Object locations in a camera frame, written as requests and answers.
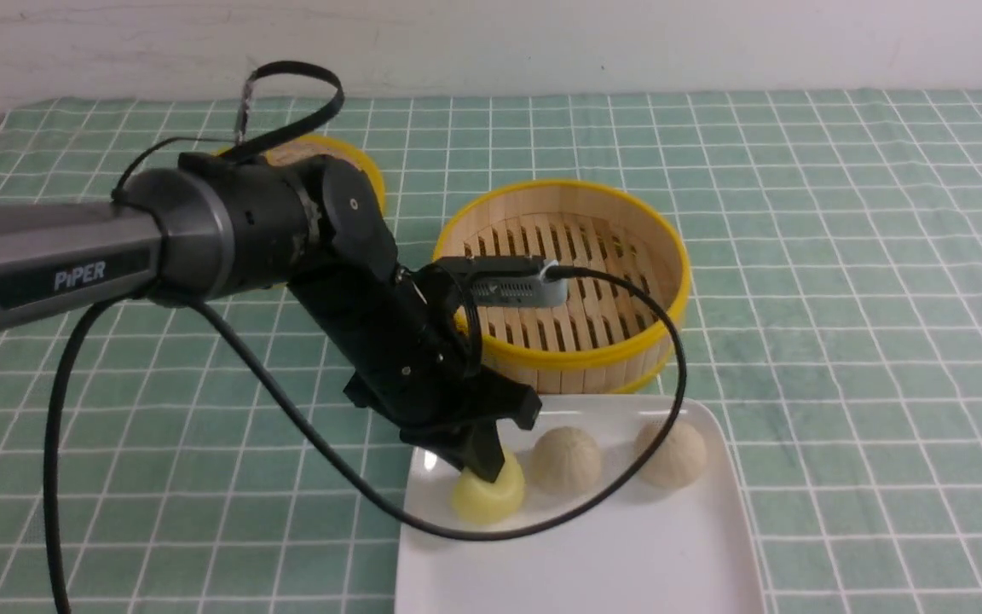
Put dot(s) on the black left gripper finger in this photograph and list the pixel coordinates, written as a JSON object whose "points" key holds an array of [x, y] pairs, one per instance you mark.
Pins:
{"points": [[474, 447]]}

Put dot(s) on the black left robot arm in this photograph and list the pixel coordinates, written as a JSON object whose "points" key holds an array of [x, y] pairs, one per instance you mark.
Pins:
{"points": [[207, 229]]}

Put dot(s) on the yellow rimmed bamboo steamer basket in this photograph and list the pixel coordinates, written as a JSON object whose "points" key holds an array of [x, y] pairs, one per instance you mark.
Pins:
{"points": [[602, 340]]}

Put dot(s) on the white steamed bun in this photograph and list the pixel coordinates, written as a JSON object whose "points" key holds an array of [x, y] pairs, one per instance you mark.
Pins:
{"points": [[566, 462], [678, 462]]}

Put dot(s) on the green checked tablecloth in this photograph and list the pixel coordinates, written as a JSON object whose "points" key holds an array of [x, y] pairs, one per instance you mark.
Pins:
{"points": [[835, 330]]}

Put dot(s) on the yellow steamed bun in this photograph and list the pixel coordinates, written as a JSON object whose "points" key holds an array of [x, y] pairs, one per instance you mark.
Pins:
{"points": [[484, 503]]}

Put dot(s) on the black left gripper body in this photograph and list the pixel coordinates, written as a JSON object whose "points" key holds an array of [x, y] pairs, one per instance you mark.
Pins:
{"points": [[412, 363]]}

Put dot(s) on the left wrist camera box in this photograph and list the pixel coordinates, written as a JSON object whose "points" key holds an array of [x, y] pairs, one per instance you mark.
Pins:
{"points": [[507, 281]]}

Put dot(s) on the yellow bamboo steamer lid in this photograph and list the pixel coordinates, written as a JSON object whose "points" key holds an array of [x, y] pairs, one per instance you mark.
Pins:
{"points": [[355, 162]]}

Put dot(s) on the white square plate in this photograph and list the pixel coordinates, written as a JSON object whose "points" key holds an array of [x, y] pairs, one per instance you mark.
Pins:
{"points": [[641, 551]]}

